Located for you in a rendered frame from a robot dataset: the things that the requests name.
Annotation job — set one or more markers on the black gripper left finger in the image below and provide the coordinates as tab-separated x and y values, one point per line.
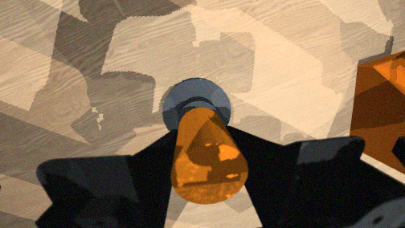
143	178

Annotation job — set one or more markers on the dark grey round pedestal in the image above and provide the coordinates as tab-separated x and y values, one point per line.
194	93

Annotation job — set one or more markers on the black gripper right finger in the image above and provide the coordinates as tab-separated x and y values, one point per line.
274	170

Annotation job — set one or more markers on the orange knob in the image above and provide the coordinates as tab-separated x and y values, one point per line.
208	166

